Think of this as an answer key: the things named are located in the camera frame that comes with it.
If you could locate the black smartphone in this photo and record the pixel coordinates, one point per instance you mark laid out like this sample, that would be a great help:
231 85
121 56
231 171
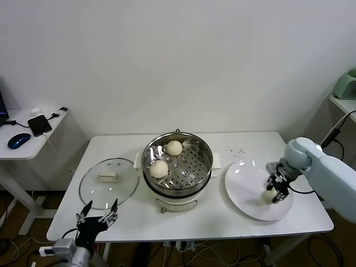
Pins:
40 125

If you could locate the white steamed baozi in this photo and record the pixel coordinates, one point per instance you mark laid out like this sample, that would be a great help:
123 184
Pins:
158 169
267 197
174 148

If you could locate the round glass pot lid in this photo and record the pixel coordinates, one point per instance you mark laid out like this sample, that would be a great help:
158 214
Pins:
94 192

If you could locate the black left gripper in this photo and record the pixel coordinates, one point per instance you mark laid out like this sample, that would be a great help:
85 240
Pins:
90 229

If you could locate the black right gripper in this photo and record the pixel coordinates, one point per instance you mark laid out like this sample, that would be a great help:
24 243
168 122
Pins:
281 185

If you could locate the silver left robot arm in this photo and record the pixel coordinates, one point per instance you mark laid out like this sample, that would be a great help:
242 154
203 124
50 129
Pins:
79 257

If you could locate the stainless steel steamer basket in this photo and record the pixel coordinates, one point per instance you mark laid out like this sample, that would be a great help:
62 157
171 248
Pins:
194 167

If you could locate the pale green appliance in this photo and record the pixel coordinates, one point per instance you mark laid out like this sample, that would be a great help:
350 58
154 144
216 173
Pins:
346 86

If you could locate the round white plate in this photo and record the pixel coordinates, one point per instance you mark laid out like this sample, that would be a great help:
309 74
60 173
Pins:
244 189

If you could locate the cream electric cooker pot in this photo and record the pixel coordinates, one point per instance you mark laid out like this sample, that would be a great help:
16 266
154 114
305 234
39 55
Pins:
175 204

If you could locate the white power strip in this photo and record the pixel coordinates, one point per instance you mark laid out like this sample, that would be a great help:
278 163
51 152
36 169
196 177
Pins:
180 245

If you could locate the white left wrist plug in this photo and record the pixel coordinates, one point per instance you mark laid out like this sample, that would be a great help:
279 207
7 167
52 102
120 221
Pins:
46 251

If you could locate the white side desk with mouse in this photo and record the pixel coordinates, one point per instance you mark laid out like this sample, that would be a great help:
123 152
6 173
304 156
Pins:
22 153

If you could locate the black usb adapter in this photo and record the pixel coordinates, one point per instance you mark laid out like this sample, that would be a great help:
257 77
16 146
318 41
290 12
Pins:
56 114

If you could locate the small white round case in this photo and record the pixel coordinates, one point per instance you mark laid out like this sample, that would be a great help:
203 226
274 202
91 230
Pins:
34 111

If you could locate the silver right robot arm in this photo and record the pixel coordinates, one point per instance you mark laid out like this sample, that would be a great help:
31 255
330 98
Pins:
328 172

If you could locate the dark laptop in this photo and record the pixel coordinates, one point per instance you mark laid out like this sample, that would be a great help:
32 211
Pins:
2 105

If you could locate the blue computer mouse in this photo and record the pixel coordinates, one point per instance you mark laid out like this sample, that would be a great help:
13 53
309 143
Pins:
19 140

